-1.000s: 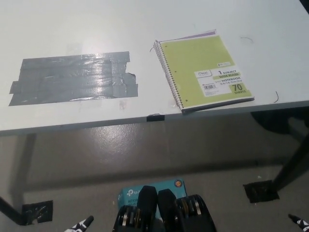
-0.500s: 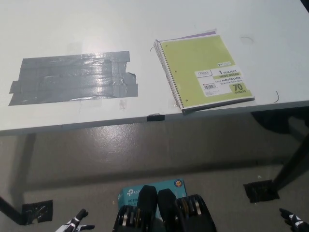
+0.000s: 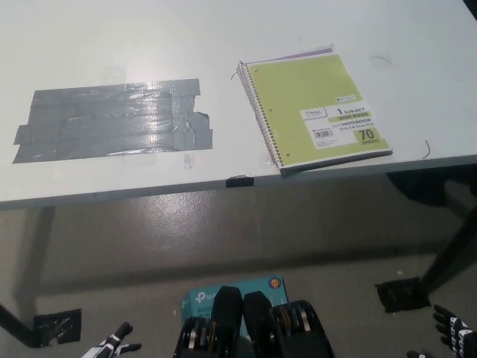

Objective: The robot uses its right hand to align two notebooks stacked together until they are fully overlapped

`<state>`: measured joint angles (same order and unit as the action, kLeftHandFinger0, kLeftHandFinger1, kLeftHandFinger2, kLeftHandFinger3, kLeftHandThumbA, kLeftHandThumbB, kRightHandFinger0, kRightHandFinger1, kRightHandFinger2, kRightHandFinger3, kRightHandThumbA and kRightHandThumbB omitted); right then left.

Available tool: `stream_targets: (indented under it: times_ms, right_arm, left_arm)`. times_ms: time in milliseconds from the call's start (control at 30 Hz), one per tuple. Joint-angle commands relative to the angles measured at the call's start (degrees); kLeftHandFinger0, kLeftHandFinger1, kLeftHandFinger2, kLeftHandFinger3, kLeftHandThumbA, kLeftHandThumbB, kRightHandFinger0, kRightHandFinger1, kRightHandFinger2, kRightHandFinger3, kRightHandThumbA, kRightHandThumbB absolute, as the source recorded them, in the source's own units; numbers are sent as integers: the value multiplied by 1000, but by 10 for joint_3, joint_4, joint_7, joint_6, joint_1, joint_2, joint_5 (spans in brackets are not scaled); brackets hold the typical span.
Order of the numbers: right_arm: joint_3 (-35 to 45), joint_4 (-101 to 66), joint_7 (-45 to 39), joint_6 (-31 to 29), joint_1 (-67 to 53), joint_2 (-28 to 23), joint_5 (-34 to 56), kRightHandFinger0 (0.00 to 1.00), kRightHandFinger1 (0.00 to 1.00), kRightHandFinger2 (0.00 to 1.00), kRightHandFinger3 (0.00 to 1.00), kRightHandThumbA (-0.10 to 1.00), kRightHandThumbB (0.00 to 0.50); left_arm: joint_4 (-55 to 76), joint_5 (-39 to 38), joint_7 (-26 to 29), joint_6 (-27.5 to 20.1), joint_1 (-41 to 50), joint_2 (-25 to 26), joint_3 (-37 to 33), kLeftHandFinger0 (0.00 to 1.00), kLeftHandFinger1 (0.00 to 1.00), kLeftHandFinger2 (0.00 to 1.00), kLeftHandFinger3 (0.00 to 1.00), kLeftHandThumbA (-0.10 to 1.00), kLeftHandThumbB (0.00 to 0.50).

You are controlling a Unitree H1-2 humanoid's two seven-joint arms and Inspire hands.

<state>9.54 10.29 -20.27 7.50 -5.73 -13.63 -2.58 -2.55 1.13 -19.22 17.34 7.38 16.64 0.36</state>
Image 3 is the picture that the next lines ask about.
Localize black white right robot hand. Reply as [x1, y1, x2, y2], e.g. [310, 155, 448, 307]
[406, 304, 477, 358]

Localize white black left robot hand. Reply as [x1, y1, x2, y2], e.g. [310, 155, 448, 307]
[80, 321, 142, 358]

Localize green Mead spiral notebook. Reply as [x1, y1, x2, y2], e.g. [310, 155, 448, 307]
[236, 53, 395, 178]

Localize purple spiral notebook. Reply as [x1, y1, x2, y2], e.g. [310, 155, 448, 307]
[245, 44, 334, 64]

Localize black ribbed robot body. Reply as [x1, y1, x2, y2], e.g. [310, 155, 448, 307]
[174, 285, 335, 358]

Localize teal tp-link box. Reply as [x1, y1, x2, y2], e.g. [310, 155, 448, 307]
[181, 274, 290, 333]

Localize small black tape strip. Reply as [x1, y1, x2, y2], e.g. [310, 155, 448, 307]
[226, 175, 255, 188]

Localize grey duct tape patch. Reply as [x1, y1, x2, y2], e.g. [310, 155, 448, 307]
[11, 78, 214, 164]

